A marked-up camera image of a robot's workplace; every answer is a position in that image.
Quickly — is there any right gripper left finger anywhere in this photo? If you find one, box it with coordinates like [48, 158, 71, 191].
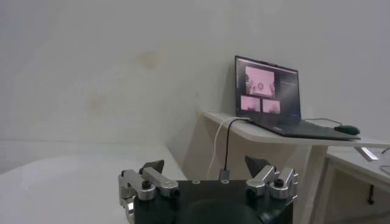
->
[118, 159, 180, 201]

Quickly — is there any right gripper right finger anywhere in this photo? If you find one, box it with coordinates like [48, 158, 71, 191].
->
[244, 155, 299, 201]

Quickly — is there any white side desk with label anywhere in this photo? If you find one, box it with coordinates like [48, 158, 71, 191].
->
[199, 110, 390, 224]

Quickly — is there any black laptop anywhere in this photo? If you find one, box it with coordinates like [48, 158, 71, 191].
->
[234, 55, 362, 141]

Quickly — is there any white neighbouring desk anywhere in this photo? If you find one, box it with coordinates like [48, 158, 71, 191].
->
[325, 145, 390, 224]

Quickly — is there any dark computer mouse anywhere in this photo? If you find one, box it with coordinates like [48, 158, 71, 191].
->
[334, 124, 361, 136]

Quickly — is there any silver metal bar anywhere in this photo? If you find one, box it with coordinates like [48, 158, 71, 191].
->
[354, 146, 380, 162]

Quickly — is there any black cable with adapter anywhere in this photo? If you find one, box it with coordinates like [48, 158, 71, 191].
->
[218, 117, 254, 181]

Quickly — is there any white cable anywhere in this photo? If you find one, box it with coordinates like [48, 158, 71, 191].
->
[206, 116, 251, 180]

